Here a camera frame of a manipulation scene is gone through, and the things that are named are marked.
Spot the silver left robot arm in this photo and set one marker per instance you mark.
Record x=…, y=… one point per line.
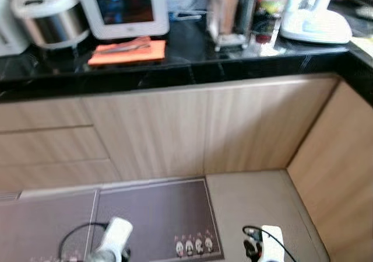
x=102, y=256

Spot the steel kitchen knife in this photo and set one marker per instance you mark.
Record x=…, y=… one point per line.
x=125, y=46

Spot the white kitchen appliance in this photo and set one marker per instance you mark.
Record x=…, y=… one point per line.
x=10, y=37

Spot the grey panda floor mat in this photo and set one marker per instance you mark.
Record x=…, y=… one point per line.
x=157, y=209

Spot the plain grey floor mat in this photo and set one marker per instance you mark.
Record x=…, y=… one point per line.
x=35, y=227

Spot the light wood door cabinet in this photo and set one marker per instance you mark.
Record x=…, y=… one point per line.
x=338, y=174

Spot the light wood drawer cabinet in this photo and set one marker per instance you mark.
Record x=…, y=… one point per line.
x=175, y=128

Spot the clear drinking glass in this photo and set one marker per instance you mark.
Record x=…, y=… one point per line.
x=268, y=37

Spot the white oven with dark window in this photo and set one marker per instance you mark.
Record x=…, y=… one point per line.
x=122, y=28

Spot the white stand mixer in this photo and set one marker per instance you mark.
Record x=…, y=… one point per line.
x=315, y=25

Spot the steel knife holder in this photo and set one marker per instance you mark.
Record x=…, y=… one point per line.
x=230, y=14

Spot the white and steel rice cooker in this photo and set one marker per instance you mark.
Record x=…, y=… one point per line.
x=49, y=23

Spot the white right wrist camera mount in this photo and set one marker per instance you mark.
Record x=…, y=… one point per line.
x=273, y=244

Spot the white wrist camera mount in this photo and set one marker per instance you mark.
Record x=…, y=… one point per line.
x=273, y=244
x=118, y=233

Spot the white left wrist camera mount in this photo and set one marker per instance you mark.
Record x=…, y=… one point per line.
x=118, y=233

